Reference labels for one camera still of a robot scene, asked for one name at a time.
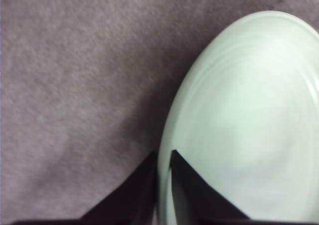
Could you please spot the green plate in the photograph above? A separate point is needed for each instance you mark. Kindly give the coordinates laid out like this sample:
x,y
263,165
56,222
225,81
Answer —
x,y
245,119

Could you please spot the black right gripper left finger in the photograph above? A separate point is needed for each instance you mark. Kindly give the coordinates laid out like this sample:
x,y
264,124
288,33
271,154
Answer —
x,y
134,202

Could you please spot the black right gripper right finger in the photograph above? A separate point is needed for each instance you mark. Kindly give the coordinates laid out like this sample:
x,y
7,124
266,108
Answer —
x,y
196,201

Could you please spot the grey table cloth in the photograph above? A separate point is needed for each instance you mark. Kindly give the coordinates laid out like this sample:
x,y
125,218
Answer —
x,y
84,85

